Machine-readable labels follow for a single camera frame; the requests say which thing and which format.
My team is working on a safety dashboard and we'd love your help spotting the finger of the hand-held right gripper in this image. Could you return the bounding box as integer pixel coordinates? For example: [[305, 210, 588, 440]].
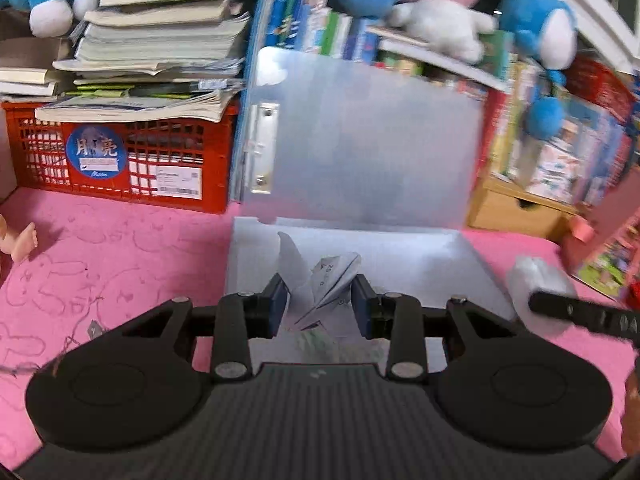
[[529, 289, 640, 347]]

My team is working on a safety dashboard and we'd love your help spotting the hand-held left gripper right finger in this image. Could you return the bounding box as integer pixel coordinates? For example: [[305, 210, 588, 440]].
[[350, 275, 527, 382]]

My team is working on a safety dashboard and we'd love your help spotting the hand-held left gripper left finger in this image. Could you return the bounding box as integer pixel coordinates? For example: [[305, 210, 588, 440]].
[[114, 273, 292, 382]]

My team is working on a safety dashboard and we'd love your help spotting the white fluffy ball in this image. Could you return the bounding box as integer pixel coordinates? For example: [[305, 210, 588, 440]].
[[506, 254, 581, 337]]

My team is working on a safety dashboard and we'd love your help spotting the translucent plastic file box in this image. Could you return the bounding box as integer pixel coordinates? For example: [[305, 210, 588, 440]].
[[224, 45, 522, 366]]

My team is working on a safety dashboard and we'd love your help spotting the person's right hand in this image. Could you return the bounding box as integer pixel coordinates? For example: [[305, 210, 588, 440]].
[[621, 359, 640, 457]]

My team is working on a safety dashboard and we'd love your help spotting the green patterned scrap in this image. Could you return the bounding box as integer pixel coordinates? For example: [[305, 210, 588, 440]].
[[295, 327, 343, 361]]

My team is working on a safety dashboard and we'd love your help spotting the pink cardboard box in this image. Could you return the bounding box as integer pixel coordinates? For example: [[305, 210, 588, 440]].
[[559, 164, 640, 307]]

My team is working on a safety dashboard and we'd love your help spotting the wooden drawer box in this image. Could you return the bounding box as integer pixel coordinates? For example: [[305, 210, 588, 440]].
[[466, 174, 582, 244]]

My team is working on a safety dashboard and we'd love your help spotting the pink printed blanket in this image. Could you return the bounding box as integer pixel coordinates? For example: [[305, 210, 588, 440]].
[[0, 184, 640, 477]]

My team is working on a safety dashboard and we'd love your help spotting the row of colourful books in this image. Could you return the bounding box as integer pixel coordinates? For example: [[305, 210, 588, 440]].
[[264, 0, 637, 207]]

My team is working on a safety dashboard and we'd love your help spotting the red plastic crate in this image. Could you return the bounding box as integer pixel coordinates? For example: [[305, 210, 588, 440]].
[[1, 99, 242, 216]]

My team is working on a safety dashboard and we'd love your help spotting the dark loose thread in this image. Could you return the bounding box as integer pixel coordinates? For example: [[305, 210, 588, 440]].
[[0, 297, 117, 377]]

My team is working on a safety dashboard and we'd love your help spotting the red mesh basket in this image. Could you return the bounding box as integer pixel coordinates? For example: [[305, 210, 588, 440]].
[[565, 51, 640, 127]]

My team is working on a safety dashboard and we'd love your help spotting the blue upright folder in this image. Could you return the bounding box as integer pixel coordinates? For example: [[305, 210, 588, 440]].
[[231, 0, 282, 206]]

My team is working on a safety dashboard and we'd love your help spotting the doll foot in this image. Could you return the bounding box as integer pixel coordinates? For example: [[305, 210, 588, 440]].
[[0, 211, 39, 282]]

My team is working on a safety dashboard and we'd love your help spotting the stack of worn books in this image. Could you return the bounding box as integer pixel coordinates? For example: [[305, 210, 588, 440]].
[[34, 0, 252, 124]]

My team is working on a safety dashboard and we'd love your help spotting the blue plush with round limbs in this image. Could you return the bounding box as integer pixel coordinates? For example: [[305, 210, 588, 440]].
[[496, 0, 582, 139]]

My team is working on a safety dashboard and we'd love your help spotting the beige paper pile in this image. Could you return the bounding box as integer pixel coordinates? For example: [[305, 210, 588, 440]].
[[0, 37, 76, 107]]

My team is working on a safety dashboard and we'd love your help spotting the white rail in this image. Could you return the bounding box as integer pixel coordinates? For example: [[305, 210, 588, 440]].
[[529, 0, 640, 72]]

